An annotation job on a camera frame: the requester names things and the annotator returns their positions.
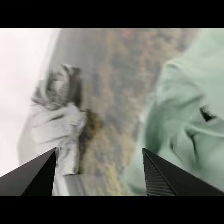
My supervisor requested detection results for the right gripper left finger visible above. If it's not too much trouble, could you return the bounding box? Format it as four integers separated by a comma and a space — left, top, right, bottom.
0, 147, 57, 197

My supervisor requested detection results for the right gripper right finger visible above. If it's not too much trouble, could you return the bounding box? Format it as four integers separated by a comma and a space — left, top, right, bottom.
141, 147, 224, 197

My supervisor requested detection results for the grey garment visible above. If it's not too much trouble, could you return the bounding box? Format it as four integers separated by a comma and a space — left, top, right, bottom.
18, 63, 88, 176

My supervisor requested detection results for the pale green garment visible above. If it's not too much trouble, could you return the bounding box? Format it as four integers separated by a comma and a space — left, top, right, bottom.
123, 28, 224, 197

